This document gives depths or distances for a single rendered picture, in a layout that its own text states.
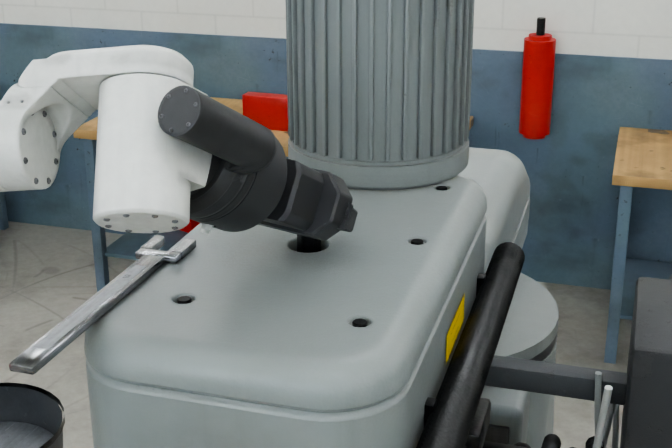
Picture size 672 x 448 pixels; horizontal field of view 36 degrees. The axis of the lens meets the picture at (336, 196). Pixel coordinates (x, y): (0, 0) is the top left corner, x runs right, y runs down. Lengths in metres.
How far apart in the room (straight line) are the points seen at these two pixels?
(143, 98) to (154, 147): 0.03
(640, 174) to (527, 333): 2.97
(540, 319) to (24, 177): 0.97
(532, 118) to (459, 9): 4.02
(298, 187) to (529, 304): 0.83
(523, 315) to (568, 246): 3.85
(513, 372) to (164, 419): 0.58
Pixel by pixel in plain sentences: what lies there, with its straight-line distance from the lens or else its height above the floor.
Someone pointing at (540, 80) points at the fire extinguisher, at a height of 1.10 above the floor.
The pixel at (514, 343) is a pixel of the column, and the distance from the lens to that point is 1.48.
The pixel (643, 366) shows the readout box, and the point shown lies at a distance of 1.15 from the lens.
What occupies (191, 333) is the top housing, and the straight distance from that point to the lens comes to 0.78.
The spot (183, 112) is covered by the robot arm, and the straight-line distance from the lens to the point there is 0.68.
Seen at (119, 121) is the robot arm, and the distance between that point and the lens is 0.71.
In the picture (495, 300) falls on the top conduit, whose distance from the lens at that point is 1.03.
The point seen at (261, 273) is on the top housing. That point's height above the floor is 1.89.
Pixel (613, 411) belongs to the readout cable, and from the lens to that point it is 1.34.
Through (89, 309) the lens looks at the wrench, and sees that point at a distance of 0.82.
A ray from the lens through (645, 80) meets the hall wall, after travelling 5.13.
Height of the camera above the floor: 2.25
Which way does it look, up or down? 20 degrees down
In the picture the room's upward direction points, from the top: straight up
